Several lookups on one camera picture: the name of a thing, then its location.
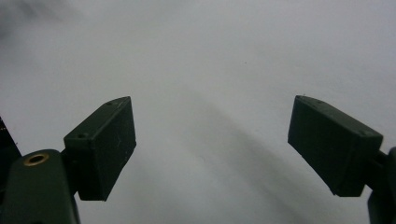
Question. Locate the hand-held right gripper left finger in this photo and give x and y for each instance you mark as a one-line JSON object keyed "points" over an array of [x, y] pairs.
{"points": [[99, 149]]}

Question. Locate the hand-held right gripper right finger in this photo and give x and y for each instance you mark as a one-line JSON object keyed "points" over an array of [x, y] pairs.
{"points": [[330, 146]]}

